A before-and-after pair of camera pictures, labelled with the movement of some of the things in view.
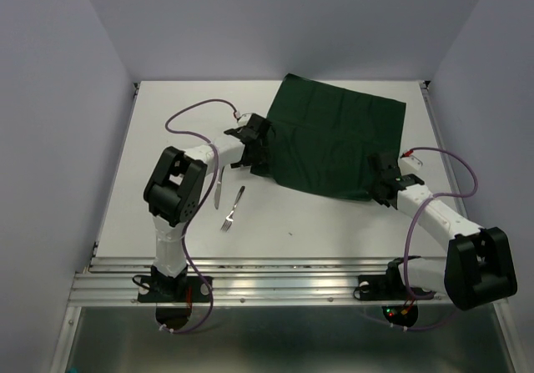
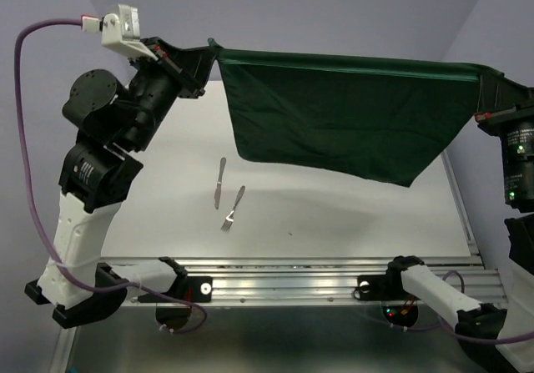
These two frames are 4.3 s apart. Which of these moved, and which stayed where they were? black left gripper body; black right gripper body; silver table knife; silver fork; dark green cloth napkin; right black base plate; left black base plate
Moved: black right gripper body; dark green cloth napkin; black left gripper body
Stayed: silver fork; left black base plate; silver table knife; right black base plate
